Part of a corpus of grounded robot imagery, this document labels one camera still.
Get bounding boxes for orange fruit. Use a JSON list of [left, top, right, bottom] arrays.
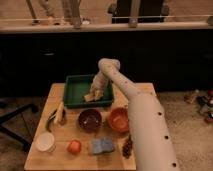
[[67, 140, 81, 155]]

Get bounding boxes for yellow banana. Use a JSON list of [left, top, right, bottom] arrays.
[[54, 101, 64, 124]]

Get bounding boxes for green plastic tray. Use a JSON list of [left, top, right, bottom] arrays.
[[63, 74, 114, 109]]

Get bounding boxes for bottles on floor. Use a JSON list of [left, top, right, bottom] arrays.
[[184, 89, 213, 124]]

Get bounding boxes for beige wrapped gripper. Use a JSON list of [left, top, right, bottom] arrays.
[[90, 71, 109, 93]]

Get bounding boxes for dark maroon bowl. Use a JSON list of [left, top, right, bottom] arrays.
[[78, 109, 102, 133]]

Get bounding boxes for white cup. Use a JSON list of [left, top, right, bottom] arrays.
[[35, 132, 55, 152]]

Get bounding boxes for blue sponge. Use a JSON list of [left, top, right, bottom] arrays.
[[91, 137, 115, 155]]

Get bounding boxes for black chair background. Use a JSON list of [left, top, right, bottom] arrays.
[[107, 0, 169, 24]]

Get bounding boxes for black office chair base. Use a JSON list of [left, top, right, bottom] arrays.
[[0, 103, 38, 152]]

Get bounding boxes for dark grape bunch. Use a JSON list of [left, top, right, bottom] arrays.
[[122, 136, 132, 158]]

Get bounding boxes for white perforated robot arm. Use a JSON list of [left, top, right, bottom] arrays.
[[92, 58, 180, 171]]

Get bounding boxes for orange bowl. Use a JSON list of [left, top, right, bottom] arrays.
[[107, 107, 129, 133]]

